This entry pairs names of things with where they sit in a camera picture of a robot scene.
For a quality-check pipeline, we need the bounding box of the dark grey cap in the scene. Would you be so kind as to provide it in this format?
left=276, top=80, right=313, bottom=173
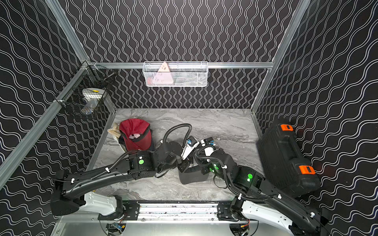
left=177, top=154, right=209, bottom=185

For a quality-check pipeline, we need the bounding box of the red and black cap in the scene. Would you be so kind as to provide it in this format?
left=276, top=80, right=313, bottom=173
left=119, top=119, right=155, bottom=151

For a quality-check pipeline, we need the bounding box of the navy blue baseball cap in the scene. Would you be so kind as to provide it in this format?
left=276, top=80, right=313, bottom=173
left=118, top=135, right=128, bottom=152

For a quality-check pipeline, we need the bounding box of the beige cap with black lettering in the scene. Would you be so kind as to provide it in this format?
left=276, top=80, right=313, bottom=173
left=107, top=123, right=121, bottom=141

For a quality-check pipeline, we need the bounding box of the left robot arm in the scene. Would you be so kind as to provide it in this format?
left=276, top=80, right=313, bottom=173
left=50, top=142, right=194, bottom=216

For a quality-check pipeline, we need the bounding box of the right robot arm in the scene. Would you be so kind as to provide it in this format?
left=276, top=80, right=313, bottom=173
left=194, top=147, right=330, bottom=236

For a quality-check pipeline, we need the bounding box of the black plastic tool case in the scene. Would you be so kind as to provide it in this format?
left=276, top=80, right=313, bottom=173
left=257, top=119, right=321, bottom=198

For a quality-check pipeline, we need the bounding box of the pink triangular card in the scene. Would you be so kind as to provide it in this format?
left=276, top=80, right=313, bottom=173
left=152, top=62, right=174, bottom=86

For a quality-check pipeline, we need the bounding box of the white item in black basket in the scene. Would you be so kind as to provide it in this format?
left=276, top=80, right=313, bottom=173
left=80, top=88, right=105, bottom=115

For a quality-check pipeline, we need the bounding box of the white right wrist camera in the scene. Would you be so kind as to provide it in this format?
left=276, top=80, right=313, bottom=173
left=200, top=137, right=217, bottom=156

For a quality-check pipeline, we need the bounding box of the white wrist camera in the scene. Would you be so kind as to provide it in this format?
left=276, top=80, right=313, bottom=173
left=181, top=136, right=200, bottom=160
left=200, top=137, right=217, bottom=156

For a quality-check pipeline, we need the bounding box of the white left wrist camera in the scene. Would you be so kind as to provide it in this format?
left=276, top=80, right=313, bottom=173
left=181, top=136, right=200, bottom=160

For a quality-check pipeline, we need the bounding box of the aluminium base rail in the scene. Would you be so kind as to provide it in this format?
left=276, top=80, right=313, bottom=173
left=97, top=202, right=246, bottom=223

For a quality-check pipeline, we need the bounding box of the white wire wall basket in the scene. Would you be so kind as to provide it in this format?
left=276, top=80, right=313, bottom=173
left=142, top=61, right=209, bottom=87

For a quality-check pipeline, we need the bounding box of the black wire mesh basket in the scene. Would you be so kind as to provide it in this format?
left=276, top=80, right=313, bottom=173
left=56, top=61, right=117, bottom=119

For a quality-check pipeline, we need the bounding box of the aluminium corner frame post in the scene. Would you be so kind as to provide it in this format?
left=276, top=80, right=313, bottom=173
left=45, top=0, right=91, bottom=64

